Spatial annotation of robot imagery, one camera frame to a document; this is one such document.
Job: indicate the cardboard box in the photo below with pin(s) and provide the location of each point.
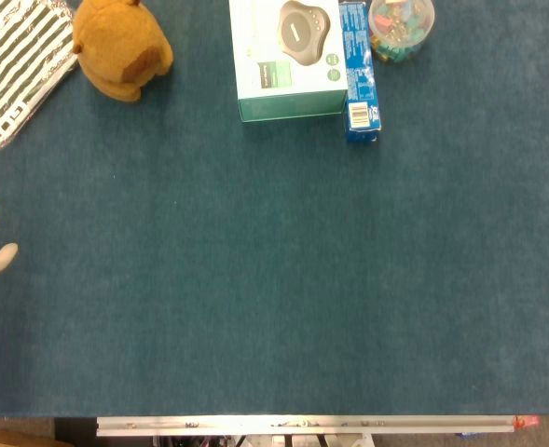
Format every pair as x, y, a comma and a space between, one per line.
13, 438

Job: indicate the green white striped bag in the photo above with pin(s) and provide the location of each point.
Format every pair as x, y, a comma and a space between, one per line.
15, 65

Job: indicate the brown plush toy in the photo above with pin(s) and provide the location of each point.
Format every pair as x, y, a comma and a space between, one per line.
118, 49

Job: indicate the teal felt table mat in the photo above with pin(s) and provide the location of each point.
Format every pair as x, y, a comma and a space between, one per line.
274, 261

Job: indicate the white green speakerphone box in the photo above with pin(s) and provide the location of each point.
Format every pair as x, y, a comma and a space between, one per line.
288, 60

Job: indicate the blue carton box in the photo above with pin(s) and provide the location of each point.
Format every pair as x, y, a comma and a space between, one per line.
360, 70

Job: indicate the clear jar of binder clips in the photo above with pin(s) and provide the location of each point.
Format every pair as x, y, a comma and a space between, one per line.
401, 30

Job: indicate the orange clamp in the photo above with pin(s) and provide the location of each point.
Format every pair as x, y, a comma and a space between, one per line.
525, 423

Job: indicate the aluminium rail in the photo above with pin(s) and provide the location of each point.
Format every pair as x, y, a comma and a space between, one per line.
302, 425

